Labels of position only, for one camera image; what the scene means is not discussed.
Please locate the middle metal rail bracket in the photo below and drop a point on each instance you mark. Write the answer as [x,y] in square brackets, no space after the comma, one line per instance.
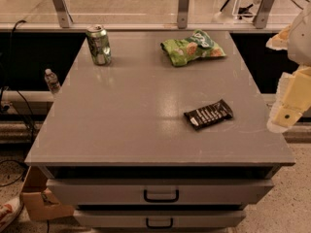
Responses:
[182,15]

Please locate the black drawer handle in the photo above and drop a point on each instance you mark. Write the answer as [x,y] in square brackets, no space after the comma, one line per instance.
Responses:
[159,223]
[170,197]

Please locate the black lower drawer handle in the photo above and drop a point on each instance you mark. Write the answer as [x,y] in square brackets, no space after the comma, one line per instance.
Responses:
[159,223]

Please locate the grey drawer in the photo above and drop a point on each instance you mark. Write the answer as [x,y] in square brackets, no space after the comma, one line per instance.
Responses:
[80,192]
[136,219]

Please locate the green soda can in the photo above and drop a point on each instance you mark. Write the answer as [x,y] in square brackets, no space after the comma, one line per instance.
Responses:
[98,43]

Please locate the black upper drawer handle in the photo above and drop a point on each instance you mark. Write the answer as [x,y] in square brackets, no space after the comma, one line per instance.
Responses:
[170,197]

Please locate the white wire frame stand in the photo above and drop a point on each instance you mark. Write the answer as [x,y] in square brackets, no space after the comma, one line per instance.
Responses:
[238,8]

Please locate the clear plastic water bottle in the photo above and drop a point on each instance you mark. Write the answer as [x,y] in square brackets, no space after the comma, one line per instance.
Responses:
[52,81]

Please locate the black rxbar chocolate bar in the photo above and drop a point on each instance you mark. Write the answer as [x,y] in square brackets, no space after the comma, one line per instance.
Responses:
[209,115]

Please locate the metal rail bracket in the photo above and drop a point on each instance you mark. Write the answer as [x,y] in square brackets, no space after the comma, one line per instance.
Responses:
[182,15]
[261,18]
[62,12]

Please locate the left metal rail bracket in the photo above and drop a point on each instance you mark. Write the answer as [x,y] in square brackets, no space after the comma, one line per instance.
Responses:
[62,12]

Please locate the red white bag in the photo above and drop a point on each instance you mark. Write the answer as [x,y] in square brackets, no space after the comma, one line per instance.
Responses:
[9,211]

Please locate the right metal rail bracket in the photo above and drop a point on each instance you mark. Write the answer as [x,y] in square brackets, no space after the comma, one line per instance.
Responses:
[261,18]

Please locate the green rice chip bag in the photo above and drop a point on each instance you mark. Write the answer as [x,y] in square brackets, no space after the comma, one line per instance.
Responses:
[198,45]

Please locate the grey lower drawer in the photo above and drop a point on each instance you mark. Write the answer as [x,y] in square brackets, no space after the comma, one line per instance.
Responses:
[136,219]

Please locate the grey upper drawer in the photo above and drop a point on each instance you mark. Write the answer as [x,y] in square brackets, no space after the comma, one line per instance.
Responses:
[80,192]

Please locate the brown cardboard box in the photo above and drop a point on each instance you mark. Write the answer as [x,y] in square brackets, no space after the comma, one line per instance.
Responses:
[38,200]

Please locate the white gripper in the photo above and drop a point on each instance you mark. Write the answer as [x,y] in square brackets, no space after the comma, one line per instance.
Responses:
[301,39]

